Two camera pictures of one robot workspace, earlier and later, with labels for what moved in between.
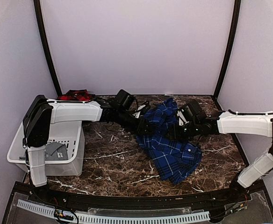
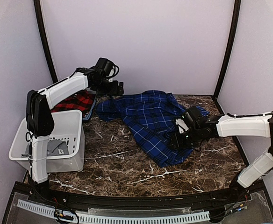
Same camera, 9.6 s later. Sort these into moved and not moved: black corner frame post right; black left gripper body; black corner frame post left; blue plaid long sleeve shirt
Moved: blue plaid long sleeve shirt; black left gripper body
Not moved: black corner frame post right; black corner frame post left
